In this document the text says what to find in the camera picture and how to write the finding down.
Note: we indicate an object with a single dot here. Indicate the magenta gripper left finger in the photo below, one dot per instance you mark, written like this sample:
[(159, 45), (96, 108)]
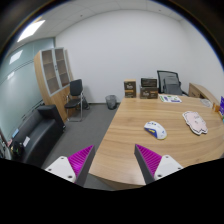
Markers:
[(74, 168)]

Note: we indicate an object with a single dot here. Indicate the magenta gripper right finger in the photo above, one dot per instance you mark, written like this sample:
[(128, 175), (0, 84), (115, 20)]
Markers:
[(154, 166)]

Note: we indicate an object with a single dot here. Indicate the white and blue computer mouse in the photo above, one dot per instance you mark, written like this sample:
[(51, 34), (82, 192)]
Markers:
[(155, 129)]

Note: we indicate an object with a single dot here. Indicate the pink cartoon mouse pad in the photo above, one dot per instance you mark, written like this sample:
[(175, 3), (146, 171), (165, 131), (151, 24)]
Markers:
[(195, 122)]

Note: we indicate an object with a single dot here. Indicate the black leather sofa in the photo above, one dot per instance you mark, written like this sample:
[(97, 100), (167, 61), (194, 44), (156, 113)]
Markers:
[(42, 128)]

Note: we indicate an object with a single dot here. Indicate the wooden office table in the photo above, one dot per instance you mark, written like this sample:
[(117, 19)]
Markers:
[(184, 129)]

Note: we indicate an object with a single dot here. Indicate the black visitor chair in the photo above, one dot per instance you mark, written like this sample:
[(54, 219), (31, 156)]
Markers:
[(76, 98)]

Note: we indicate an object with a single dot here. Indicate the green and white leaflet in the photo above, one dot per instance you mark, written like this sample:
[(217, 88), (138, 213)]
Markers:
[(170, 98)]

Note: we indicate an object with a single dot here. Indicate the lower dark cardboard box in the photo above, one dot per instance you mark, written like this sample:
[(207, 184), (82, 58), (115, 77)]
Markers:
[(148, 93)]

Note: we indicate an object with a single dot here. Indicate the dark cardboard box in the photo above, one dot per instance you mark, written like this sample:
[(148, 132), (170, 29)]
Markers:
[(148, 93), (148, 82)]

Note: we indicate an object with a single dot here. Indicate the grey waste bin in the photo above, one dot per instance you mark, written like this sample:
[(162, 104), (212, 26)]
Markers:
[(111, 101)]

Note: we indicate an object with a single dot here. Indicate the small brown cardboard box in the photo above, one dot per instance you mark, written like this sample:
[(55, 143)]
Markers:
[(130, 88)]

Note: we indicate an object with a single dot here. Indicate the upper dark cardboard box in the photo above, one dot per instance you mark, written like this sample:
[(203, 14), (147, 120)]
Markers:
[(148, 82)]

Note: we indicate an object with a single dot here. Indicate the black mesh office chair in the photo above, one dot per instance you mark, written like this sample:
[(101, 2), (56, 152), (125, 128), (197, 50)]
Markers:
[(169, 83)]

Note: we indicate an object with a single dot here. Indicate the wooden side desk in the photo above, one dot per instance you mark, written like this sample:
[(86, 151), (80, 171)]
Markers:
[(198, 91)]

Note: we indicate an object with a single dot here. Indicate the blue box at edge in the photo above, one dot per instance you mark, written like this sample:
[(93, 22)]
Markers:
[(221, 110)]

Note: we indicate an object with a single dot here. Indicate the wooden glass-door cabinet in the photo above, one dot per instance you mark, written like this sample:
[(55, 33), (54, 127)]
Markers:
[(53, 78)]

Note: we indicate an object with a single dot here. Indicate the ceiling light panel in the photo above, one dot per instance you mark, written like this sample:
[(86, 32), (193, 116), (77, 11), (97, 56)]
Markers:
[(30, 30)]

